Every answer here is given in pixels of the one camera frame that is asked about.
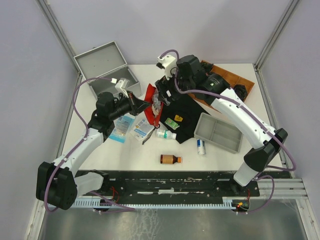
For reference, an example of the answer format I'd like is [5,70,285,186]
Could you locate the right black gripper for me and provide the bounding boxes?
[154,65,194,106]

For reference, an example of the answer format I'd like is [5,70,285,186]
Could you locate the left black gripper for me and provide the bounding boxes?
[109,90,151,121]

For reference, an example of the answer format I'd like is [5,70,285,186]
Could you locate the small zip bag of packets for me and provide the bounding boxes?
[151,89,162,118]

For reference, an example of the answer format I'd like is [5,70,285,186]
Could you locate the red first aid kit pouch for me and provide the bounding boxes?
[144,83,164,128]

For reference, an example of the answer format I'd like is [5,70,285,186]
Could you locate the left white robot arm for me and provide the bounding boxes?
[36,91,151,211]

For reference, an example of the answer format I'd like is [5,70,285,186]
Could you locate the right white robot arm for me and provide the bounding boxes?
[155,52,288,196]

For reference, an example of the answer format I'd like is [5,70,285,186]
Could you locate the brown medicine bottle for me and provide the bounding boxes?
[160,154,182,165]

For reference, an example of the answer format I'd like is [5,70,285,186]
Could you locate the black folded cloth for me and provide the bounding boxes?
[160,94,208,144]

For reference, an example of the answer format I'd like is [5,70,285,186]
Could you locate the blue white gauze packet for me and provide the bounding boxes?
[130,118,155,141]

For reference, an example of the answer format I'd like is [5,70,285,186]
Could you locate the green small sachet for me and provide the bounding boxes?
[164,117,180,130]

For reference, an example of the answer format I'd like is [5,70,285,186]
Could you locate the light blue mask packet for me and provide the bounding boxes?
[108,114,135,144]

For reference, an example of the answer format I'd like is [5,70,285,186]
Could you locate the clear bottle green label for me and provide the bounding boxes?
[156,128,177,140]

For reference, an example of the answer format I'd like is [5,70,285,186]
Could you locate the dark rolled item top compartment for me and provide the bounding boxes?
[201,62,214,74]

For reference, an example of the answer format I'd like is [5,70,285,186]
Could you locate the grey metal first aid box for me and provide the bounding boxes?
[74,41,143,97]

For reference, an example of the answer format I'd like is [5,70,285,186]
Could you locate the grey plastic divided tray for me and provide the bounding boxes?
[194,112,243,154]

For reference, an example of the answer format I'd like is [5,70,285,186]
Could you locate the white blue tube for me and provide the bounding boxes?
[196,139,206,156]

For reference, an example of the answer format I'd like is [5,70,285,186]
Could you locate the brown wooden compartment tray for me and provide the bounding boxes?
[187,59,255,113]

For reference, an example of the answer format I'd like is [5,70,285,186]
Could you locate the black rolled item right compartment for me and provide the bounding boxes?
[233,84,248,102]

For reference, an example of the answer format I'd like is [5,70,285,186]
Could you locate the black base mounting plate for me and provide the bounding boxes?
[74,169,261,205]

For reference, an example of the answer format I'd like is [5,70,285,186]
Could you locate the black handled scissors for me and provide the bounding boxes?
[142,124,160,145]

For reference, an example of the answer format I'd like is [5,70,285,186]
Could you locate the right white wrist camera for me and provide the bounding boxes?
[156,54,177,80]

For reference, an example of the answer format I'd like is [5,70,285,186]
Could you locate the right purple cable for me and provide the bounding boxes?
[159,49,298,215]

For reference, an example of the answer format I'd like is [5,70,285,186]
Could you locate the purple cable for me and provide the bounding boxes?
[159,49,298,215]
[44,77,137,215]

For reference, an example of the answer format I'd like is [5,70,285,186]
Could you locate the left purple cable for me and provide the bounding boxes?
[44,77,137,215]

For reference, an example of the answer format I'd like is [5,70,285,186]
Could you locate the light blue cable duct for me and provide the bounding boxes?
[46,196,250,210]

